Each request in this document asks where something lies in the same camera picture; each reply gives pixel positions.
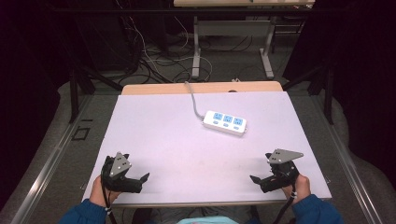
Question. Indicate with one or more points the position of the aluminium floor rail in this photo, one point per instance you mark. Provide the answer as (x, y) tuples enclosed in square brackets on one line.
[(345, 161), (46, 168)]

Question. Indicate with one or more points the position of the person's grey trouser legs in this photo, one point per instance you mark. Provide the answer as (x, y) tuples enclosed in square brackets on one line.
[(186, 213)]

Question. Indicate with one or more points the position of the dark curtain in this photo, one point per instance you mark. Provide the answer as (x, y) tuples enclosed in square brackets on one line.
[(28, 62), (361, 62)]

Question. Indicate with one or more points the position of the white table mat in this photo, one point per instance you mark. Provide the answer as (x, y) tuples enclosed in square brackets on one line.
[(186, 149)]

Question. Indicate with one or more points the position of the grey metal-legged desk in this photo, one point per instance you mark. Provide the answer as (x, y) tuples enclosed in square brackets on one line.
[(233, 28)]

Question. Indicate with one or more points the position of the person's right hand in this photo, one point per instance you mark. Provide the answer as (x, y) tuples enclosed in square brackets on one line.
[(302, 188)]

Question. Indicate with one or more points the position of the black metal stand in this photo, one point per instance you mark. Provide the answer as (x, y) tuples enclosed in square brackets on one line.
[(74, 93), (327, 90)]

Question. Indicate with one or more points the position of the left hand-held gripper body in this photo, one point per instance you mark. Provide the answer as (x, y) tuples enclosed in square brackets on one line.
[(120, 183)]

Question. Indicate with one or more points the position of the person's left hand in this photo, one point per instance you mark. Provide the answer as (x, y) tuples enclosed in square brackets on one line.
[(98, 196)]

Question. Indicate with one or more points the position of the person's light blue shirt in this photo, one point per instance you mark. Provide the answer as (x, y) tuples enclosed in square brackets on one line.
[(207, 220)]

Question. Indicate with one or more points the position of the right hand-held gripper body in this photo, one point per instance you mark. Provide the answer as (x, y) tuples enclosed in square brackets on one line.
[(281, 174)]

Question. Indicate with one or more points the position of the wooden table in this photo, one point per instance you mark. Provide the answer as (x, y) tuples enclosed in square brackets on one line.
[(155, 88)]

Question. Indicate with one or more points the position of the white power strip blue sockets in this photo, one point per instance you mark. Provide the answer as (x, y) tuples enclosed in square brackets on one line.
[(224, 123)]

